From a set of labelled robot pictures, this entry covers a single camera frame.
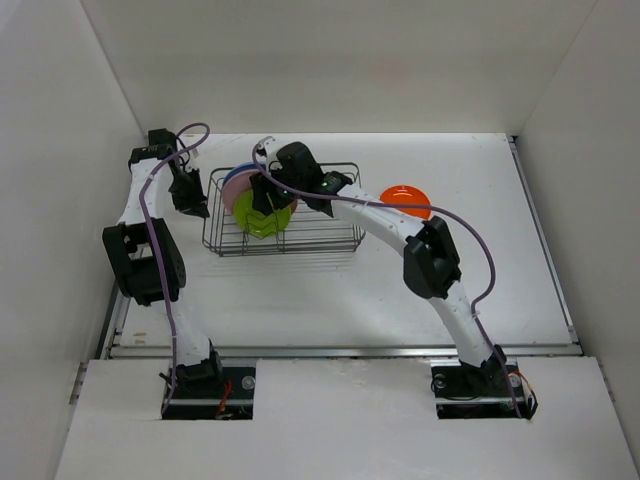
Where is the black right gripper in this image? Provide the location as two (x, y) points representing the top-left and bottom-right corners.
(250, 162), (305, 214)

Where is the green plastic plate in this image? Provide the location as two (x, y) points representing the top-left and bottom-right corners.
(232, 190), (292, 239)

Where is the pink plastic plate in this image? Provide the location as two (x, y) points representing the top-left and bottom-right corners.
(221, 171), (301, 217)

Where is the blue plastic plate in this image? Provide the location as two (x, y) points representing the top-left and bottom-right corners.
(223, 162), (256, 185)

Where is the grey wire dish rack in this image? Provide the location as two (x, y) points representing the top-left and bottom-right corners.
(202, 167), (365, 257)

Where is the orange plastic plate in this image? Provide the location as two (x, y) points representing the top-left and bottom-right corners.
(380, 185), (432, 220)

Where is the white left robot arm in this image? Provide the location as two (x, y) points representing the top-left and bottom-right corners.
(102, 128), (224, 397)

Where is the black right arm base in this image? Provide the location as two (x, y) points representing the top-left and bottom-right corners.
(430, 364), (539, 420)

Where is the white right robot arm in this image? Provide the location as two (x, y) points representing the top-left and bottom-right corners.
(252, 137), (508, 394)

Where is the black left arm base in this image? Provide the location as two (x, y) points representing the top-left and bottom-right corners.
(161, 365), (257, 421)

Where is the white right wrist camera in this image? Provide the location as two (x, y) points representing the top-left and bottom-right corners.
(254, 135), (281, 171)

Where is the aluminium front rail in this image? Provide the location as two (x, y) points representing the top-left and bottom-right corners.
(105, 343), (583, 359)

